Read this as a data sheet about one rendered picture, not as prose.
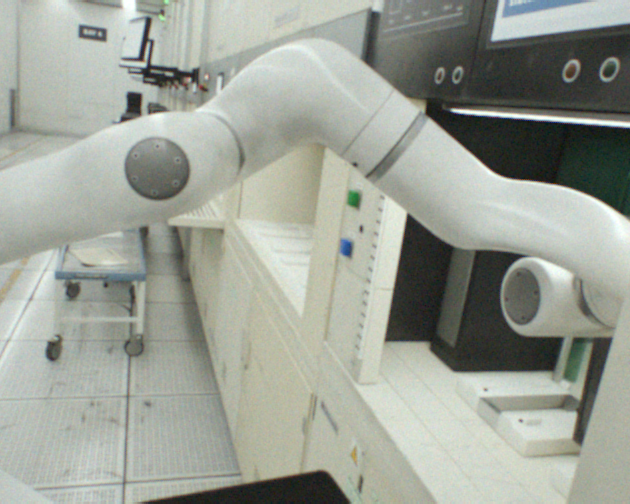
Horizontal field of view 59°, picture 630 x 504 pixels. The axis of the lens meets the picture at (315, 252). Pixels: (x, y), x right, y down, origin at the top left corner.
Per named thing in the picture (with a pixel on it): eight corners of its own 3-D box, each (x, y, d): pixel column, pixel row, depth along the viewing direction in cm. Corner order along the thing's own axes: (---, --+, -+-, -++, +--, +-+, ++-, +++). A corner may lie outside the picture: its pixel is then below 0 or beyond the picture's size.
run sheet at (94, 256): (67, 250, 299) (67, 247, 299) (111, 247, 314) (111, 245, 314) (85, 267, 276) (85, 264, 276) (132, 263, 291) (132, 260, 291)
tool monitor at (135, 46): (120, 74, 381) (123, 18, 372) (195, 85, 396) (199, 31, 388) (118, 73, 343) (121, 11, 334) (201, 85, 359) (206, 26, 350)
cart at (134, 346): (61, 294, 359) (63, 221, 347) (145, 295, 377) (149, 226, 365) (44, 363, 271) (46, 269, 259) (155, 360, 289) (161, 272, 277)
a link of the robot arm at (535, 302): (649, 254, 60) (584, 271, 68) (548, 246, 56) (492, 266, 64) (662, 332, 58) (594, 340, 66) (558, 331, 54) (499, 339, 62)
